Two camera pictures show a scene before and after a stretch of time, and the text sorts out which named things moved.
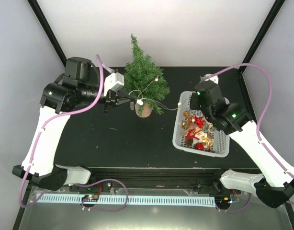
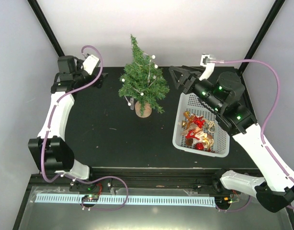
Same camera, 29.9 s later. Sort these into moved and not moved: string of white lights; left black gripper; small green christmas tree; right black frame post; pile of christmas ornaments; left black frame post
Moved: left black gripper; string of white lights
Not moved: pile of christmas ornaments; small green christmas tree; left black frame post; right black frame post
